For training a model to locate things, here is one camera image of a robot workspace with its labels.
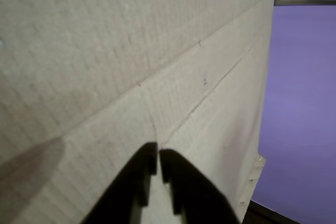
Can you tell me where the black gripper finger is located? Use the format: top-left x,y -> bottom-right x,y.
80,141 -> 159,224
159,148 -> 241,224

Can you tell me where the brown cardboard sheet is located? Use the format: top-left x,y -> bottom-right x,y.
0,0 -> 279,224

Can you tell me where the thin black bar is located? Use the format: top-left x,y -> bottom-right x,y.
273,0 -> 336,7

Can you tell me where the dark flat floor object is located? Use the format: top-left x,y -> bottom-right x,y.
242,199 -> 299,224

